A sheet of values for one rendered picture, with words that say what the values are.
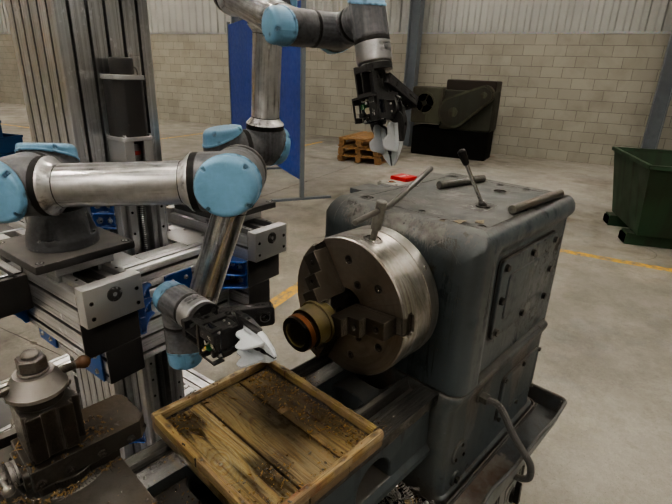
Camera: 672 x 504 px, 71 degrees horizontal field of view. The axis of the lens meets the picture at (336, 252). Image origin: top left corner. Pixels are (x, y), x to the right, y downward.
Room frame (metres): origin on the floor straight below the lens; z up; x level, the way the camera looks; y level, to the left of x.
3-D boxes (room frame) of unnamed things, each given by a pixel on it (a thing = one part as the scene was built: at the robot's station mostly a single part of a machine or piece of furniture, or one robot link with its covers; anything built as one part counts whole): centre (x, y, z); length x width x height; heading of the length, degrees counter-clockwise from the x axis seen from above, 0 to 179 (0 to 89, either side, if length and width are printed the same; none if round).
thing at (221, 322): (0.80, 0.23, 1.08); 0.12 x 0.09 x 0.08; 47
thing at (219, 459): (0.75, 0.13, 0.89); 0.36 x 0.30 x 0.04; 47
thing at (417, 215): (1.26, -0.32, 1.06); 0.59 x 0.48 x 0.39; 137
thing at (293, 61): (7.77, 1.31, 1.18); 4.12 x 0.80 x 2.35; 25
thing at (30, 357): (0.55, 0.42, 1.17); 0.04 x 0.04 x 0.03
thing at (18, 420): (0.55, 0.41, 1.07); 0.07 x 0.07 x 0.10; 47
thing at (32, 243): (1.03, 0.64, 1.21); 0.15 x 0.15 x 0.10
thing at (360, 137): (9.27, -0.58, 0.22); 1.25 x 0.86 x 0.44; 156
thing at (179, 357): (0.93, 0.34, 0.98); 0.11 x 0.08 x 0.11; 2
